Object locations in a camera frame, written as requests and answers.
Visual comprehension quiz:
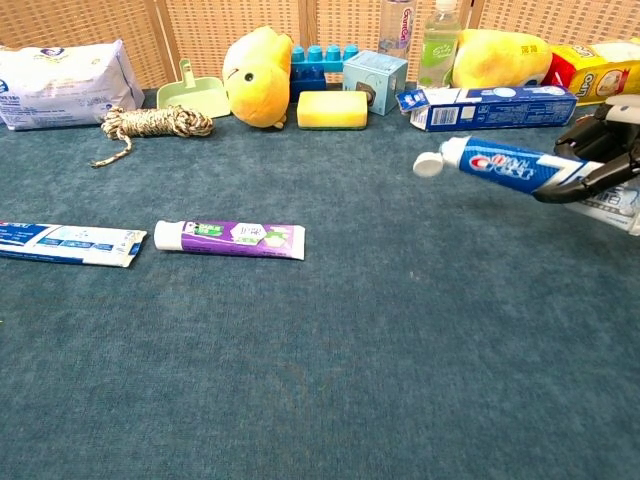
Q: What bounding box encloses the yellow snack bag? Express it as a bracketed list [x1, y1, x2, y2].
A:
[542, 38, 640, 106]

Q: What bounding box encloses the blue white toothpaste tube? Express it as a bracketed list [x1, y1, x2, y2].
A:
[0, 221, 148, 269]

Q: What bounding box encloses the blue toothpaste carton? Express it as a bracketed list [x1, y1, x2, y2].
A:
[395, 85, 579, 133]

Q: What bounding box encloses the braided rope bundle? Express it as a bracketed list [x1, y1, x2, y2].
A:
[90, 104, 216, 169]

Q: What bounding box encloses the blue Crest toothpaste tube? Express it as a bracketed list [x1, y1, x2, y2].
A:
[413, 135, 640, 232]

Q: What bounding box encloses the yellow plush duck toy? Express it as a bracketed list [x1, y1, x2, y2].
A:
[221, 25, 295, 130]

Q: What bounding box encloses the teal table cloth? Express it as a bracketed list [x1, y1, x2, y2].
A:
[0, 82, 640, 480]

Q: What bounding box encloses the white tissue pack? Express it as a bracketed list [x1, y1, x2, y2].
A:
[0, 39, 146, 132]

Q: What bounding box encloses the woven folding screen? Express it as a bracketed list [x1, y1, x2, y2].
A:
[0, 0, 640, 91]

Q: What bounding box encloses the yellow sponge with green pad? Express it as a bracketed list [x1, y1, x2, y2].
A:
[296, 90, 370, 131]

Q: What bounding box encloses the light blue cube box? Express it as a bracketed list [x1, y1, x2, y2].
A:
[342, 49, 409, 117]

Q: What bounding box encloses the yellow plush toy with tag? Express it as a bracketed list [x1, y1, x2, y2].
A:
[452, 28, 554, 90]

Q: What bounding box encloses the clear bottle pink label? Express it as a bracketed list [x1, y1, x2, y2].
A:
[377, 0, 418, 60]

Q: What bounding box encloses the clear bottle green label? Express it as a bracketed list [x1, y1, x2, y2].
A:
[417, 0, 462, 90]

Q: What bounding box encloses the blue toy building block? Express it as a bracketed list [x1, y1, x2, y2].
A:
[289, 43, 360, 105]

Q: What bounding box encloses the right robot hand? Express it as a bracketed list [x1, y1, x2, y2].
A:
[533, 94, 640, 204]

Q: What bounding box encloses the purple toothpaste tube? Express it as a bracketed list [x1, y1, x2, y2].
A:
[153, 220, 307, 262]

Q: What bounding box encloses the green plastic dustpan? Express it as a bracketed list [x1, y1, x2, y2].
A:
[156, 58, 232, 120]

